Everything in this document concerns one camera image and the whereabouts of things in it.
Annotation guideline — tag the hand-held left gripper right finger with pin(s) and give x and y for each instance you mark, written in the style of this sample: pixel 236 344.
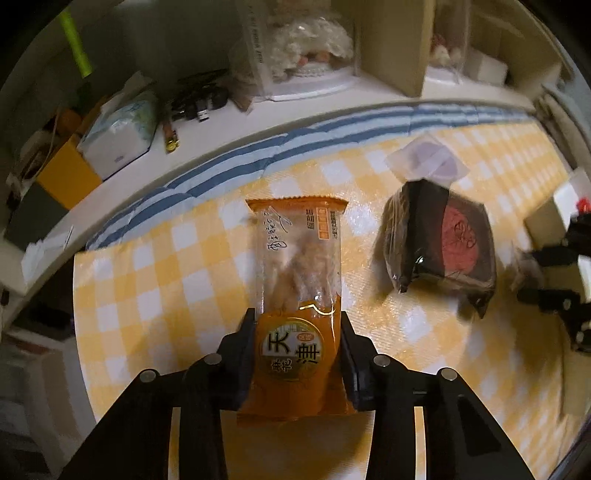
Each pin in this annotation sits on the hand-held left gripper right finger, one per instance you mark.
pixel 353 369

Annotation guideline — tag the small white box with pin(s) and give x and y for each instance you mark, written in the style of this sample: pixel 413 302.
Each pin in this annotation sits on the small white box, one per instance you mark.
pixel 485 67

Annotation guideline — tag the white tray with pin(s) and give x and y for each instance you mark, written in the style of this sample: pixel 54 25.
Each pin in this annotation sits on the white tray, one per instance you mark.
pixel 545 221

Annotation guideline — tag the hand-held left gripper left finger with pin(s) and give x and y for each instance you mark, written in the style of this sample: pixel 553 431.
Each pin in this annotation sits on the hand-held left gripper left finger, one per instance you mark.
pixel 244 360

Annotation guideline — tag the green stick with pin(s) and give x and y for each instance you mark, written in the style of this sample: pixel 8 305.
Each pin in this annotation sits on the green stick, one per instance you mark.
pixel 76 41

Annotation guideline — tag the white tissue pack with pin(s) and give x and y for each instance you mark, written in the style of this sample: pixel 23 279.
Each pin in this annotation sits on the white tissue pack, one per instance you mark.
pixel 120 138

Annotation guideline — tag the black box in clear wrap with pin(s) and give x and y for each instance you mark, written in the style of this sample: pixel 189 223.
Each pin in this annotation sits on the black box in clear wrap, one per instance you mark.
pixel 443 240

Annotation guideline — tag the clear case with white flowers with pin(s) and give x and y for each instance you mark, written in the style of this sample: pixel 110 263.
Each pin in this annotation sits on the clear case with white flowers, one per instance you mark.
pixel 304 46

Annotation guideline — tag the white paper sheet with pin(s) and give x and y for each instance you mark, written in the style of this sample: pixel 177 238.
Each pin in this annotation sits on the white paper sheet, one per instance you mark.
pixel 46 254

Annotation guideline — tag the yellow checked tablecloth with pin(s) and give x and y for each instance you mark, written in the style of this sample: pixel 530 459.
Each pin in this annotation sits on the yellow checked tablecloth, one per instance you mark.
pixel 184 286

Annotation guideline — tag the white shelf unit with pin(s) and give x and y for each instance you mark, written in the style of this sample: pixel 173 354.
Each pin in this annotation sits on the white shelf unit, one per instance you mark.
pixel 221 134

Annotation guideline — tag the small doll in clear box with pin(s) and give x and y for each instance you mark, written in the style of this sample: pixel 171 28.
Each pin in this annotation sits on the small doll in clear box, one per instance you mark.
pixel 443 50

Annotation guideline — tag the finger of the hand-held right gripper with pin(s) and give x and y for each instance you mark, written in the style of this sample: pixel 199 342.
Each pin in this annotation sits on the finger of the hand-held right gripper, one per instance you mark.
pixel 549 296
pixel 551 254

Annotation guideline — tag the frosted packet with purple pastry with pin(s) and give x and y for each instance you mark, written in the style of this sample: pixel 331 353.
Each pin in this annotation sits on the frosted packet with purple pastry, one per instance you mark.
pixel 429 154

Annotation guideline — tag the yellow box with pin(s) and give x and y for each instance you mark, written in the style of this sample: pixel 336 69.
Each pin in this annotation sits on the yellow box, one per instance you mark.
pixel 64 175

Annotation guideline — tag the orange snack packet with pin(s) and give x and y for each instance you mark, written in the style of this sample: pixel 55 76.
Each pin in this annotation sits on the orange snack packet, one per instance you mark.
pixel 295 277

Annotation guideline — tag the bunch of black keys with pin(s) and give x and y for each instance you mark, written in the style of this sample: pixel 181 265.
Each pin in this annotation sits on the bunch of black keys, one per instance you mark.
pixel 198 99

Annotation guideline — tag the dark grey box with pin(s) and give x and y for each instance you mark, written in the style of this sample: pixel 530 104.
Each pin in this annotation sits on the dark grey box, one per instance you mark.
pixel 32 217

